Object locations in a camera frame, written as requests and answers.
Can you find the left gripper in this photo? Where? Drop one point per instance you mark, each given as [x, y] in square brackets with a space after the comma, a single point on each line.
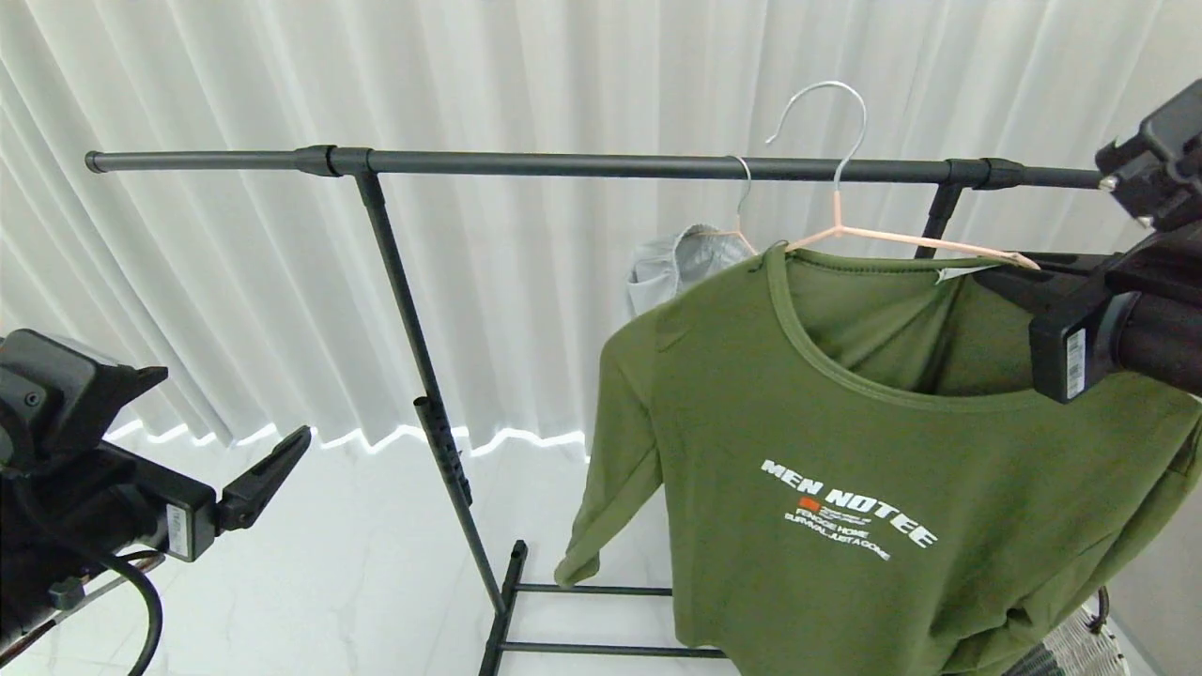
[141, 498]

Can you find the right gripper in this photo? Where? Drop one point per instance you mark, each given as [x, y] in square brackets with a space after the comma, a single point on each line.
[1089, 347]

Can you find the green garment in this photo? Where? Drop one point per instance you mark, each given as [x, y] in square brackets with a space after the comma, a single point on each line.
[845, 422]

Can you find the pink clothes hanger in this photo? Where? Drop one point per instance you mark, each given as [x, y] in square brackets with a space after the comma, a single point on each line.
[744, 202]
[845, 150]

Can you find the pale grey shorts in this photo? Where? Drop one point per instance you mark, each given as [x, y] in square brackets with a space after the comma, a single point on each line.
[676, 263]

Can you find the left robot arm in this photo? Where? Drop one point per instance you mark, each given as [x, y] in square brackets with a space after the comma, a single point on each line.
[38, 573]

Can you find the white laundry basket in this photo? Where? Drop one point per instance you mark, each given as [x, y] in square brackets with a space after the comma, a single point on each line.
[1071, 652]

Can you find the black clothes rack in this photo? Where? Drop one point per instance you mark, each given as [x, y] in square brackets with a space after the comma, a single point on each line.
[563, 165]

